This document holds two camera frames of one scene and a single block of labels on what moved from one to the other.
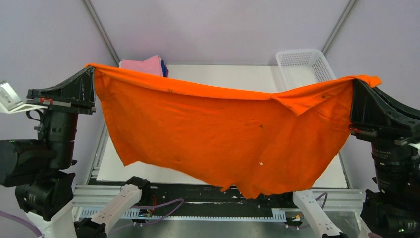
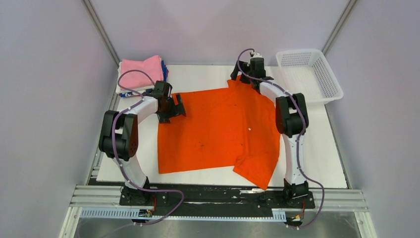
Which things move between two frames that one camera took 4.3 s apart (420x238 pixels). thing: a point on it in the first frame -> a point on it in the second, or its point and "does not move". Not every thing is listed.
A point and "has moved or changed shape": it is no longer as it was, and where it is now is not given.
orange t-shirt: (257, 146) has moved or changed shape
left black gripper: (78, 93) -> (177, 110)
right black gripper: (371, 107) -> (246, 66)
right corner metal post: (339, 26) does not move
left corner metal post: (92, 12) does not move
